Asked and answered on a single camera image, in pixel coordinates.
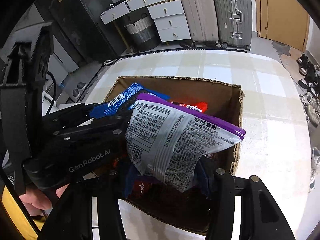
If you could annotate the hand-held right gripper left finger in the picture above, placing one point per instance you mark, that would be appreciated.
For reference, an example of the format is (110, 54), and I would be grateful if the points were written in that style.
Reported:
(128, 180)

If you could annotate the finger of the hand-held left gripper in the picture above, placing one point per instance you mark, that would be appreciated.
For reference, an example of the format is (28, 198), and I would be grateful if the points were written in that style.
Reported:
(75, 112)
(105, 127)

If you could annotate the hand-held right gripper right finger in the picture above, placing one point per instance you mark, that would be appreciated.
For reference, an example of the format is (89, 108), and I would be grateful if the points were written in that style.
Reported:
(203, 180)

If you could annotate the blue cookie packet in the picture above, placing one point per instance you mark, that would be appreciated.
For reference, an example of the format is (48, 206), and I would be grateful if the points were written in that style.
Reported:
(130, 95)

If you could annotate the silver purple snack bag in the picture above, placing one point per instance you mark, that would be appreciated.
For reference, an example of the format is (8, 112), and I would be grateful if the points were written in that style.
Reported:
(170, 142)

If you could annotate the red snack packet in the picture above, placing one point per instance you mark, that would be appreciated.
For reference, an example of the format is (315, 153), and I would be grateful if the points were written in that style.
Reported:
(197, 106)

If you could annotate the cardboard box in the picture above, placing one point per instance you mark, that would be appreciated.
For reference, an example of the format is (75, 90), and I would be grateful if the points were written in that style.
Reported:
(225, 100)

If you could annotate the person's left hand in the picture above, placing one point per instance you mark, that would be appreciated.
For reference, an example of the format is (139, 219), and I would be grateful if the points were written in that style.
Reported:
(37, 202)

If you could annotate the grey slipper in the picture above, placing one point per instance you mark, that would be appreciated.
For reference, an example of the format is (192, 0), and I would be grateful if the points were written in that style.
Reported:
(81, 86)
(75, 93)

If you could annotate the yellow object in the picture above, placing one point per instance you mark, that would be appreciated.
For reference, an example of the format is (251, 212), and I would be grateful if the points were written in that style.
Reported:
(12, 217)

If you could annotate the wooden broom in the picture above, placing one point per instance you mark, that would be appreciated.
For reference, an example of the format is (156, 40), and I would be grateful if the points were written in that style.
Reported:
(122, 37)

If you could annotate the black cabinet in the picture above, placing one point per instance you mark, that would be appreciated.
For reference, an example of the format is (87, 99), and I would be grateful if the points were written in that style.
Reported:
(85, 22)

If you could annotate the woven laundry basket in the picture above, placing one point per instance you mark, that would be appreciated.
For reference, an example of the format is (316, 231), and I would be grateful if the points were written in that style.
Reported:
(142, 33)

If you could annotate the white drawer desk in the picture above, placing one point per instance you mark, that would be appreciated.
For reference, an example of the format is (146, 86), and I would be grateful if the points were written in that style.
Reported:
(167, 10)

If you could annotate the pile of loose shoes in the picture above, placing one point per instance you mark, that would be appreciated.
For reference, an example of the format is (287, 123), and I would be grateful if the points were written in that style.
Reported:
(311, 85)

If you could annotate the beige suitcase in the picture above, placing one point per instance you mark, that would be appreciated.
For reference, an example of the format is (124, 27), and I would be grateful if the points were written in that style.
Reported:
(197, 12)

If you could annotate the grey door mat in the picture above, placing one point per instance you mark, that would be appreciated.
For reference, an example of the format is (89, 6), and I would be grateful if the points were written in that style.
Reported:
(281, 51)

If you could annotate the silver suitcase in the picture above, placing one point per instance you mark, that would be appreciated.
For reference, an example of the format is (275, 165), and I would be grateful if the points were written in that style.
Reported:
(232, 15)

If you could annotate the wooden door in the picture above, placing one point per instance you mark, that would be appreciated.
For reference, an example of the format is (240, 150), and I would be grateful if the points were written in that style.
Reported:
(282, 12)

